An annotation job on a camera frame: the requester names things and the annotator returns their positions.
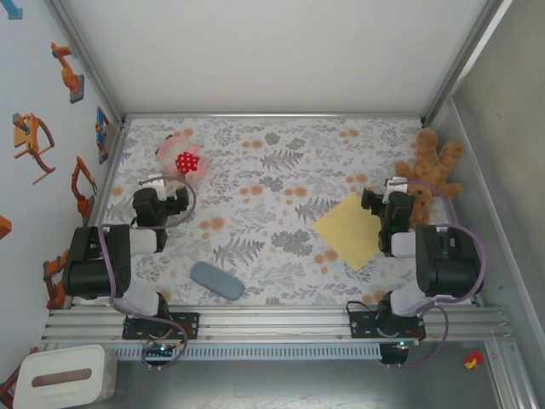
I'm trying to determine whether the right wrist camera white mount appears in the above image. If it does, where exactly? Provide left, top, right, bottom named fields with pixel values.
left=385, top=178, right=408, bottom=204

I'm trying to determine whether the white tissue box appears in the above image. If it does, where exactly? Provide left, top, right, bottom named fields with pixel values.
left=12, top=343, right=118, bottom=409

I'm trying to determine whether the black base plate left arm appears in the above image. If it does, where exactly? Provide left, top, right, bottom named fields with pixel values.
left=122, top=312, right=201, bottom=341

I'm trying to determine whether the orange grey wall sticker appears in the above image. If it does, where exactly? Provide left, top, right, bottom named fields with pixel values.
left=0, top=364, right=22, bottom=406

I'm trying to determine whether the white slotted cable duct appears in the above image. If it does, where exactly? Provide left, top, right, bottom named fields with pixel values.
left=104, top=343, right=382, bottom=361

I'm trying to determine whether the orange grey claw sticker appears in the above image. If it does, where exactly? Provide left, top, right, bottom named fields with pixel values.
left=11, top=112, right=57, bottom=185

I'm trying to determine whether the thin aluminium frame bar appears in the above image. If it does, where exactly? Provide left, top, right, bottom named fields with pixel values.
left=122, top=112, right=427, bottom=121

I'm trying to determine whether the pink plush doll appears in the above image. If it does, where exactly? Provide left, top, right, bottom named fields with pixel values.
left=155, top=130, right=209, bottom=184

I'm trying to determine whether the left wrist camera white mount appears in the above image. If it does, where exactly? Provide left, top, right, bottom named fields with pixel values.
left=147, top=174, right=168, bottom=200

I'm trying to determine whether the slanted aluminium frame post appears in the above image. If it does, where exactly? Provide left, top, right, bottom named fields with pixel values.
left=419, top=0, right=514, bottom=127
left=44, top=0, right=128, bottom=129

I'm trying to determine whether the blue orange machine sticker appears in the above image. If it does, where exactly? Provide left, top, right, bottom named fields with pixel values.
left=94, top=106, right=112, bottom=165

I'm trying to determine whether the blue-grey glasses case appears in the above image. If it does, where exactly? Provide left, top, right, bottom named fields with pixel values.
left=189, top=261, right=246, bottom=302

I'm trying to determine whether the blue wall sticker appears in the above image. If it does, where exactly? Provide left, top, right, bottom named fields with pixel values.
left=0, top=0, right=23, bottom=20

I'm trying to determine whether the brown teddy bear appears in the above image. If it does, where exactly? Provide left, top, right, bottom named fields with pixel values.
left=393, top=127, right=465, bottom=229

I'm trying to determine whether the aluminium frame rail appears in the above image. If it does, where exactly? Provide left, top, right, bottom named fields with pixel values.
left=421, top=118, right=485, bottom=308
left=67, top=118, right=131, bottom=310

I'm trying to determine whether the black base plate right arm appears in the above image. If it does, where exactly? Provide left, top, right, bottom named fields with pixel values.
left=347, top=310, right=427, bottom=340

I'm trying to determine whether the floral printed tablecloth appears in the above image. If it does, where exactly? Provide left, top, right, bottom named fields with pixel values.
left=80, top=117, right=473, bottom=307

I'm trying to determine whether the short aluminium frame post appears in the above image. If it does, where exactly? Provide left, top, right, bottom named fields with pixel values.
left=485, top=340, right=540, bottom=409

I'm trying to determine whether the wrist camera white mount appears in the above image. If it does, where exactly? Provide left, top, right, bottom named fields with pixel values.
left=385, top=178, right=408, bottom=204
left=147, top=174, right=168, bottom=200

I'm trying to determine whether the small red yellow toy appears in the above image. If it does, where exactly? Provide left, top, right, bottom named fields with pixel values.
left=462, top=351, right=485, bottom=372

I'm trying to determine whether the yellow cloth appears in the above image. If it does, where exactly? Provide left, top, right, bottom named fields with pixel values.
left=312, top=192, right=384, bottom=273

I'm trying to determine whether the wide aluminium mounting rail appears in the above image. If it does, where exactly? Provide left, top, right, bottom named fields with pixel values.
left=40, top=304, right=516, bottom=343

